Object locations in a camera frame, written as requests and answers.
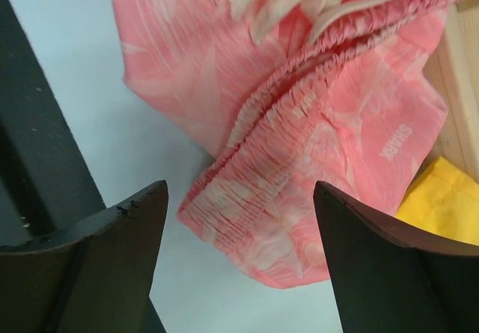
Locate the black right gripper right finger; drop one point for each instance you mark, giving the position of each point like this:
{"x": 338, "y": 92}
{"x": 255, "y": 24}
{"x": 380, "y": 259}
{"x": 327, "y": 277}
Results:
{"x": 389, "y": 276}

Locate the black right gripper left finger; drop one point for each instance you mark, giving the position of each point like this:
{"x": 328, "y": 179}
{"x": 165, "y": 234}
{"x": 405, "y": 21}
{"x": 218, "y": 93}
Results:
{"x": 92, "y": 276}

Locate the pink patterned shorts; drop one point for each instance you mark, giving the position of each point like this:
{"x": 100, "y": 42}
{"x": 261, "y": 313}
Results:
{"x": 284, "y": 94}

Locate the yellow shorts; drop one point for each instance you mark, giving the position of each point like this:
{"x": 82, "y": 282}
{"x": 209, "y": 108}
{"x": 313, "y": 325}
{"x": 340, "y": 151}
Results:
{"x": 443, "y": 200}

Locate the wooden clothes rack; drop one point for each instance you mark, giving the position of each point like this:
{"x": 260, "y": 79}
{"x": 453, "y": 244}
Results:
{"x": 448, "y": 72}

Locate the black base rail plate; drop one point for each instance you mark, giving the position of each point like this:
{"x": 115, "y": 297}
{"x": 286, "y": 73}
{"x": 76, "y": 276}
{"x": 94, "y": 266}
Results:
{"x": 45, "y": 182}

